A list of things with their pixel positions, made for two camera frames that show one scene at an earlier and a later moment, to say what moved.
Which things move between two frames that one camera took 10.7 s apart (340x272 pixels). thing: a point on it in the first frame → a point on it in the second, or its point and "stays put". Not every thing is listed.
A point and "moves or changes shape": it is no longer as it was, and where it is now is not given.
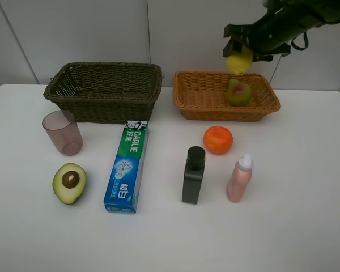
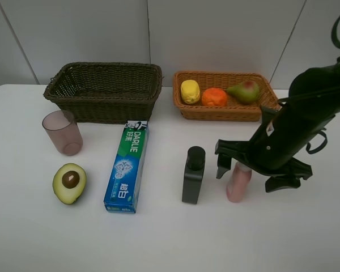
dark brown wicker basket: (106, 93) stays put
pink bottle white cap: (239, 178) stays put
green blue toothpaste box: (123, 192) stays put
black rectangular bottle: (195, 164) stays put
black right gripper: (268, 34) → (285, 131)
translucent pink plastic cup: (62, 127) stays put
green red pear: (239, 94) moves or changes shape
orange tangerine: (217, 140) → (212, 97)
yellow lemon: (239, 63) → (190, 91)
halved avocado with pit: (68, 182) stays put
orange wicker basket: (202, 96) stays put
